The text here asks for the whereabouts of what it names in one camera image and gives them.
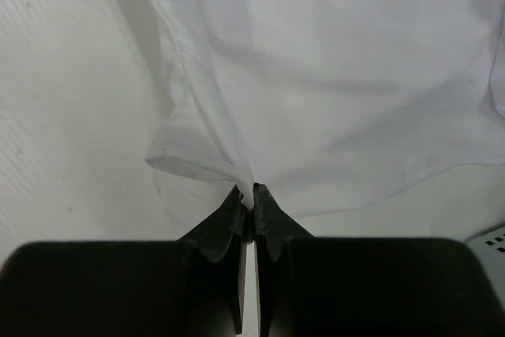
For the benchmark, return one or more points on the white laundry basket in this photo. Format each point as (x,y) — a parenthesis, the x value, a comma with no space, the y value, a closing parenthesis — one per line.
(489,248)

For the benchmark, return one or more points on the white t shirt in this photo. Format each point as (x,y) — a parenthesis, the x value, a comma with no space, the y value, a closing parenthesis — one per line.
(333,105)

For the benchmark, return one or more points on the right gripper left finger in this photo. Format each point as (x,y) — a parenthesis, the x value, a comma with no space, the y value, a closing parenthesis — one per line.
(193,286)

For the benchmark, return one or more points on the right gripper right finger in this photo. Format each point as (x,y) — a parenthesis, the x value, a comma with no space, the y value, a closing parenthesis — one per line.
(309,286)

